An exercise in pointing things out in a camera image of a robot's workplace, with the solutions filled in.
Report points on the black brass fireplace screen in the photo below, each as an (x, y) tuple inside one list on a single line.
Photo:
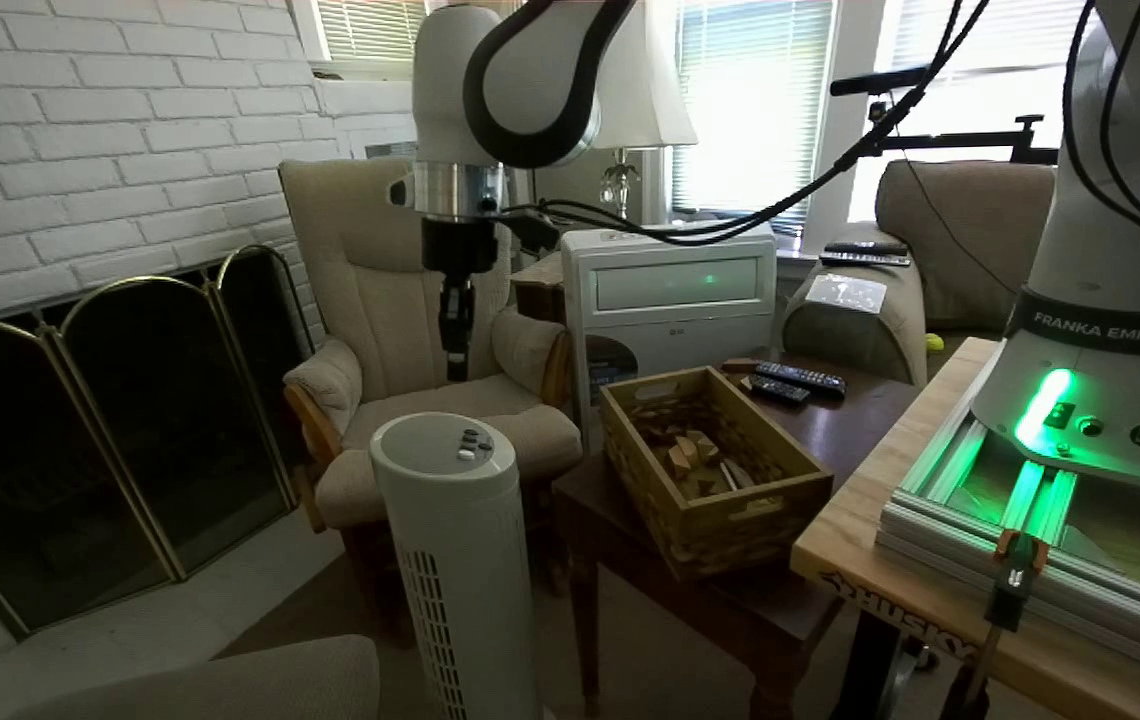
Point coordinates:
[(131, 427)]

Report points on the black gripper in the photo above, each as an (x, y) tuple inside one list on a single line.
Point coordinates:
[(449, 250)]

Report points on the beige sofa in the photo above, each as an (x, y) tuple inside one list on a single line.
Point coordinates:
[(968, 226)]

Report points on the small yellow-green ball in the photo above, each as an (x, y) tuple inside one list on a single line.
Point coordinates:
[(934, 341)]

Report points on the wooden crate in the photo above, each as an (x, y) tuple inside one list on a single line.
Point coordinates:
[(742, 525)]

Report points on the white air conditioner unit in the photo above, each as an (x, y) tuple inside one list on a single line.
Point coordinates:
[(669, 335)]

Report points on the black remote control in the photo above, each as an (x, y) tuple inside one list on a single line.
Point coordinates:
[(801, 379), (772, 390)]

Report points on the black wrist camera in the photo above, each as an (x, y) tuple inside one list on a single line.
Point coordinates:
[(534, 232)]

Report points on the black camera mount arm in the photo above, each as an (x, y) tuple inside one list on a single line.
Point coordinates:
[(961, 138)]

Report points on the beige upholstered armchair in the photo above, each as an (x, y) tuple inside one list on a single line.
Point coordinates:
[(352, 265)]

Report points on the metal robot mounting plate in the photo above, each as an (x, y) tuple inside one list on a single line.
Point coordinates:
[(1101, 562)]

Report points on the white tower fan device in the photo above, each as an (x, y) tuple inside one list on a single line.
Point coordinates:
[(455, 584)]

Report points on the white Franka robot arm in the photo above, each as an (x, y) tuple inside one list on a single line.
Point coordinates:
[(1109, 240)]

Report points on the table lamp with white shade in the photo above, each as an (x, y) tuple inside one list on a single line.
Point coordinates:
[(655, 105)]

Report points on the wood pieces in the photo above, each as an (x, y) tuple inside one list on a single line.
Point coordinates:
[(691, 452)]

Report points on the light wooden robot table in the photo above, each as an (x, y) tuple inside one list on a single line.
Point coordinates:
[(862, 535)]

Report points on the dark wooden side table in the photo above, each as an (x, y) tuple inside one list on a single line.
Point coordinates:
[(728, 601)]

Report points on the dark flat gadget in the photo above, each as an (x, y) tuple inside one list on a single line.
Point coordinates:
[(862, 250)]

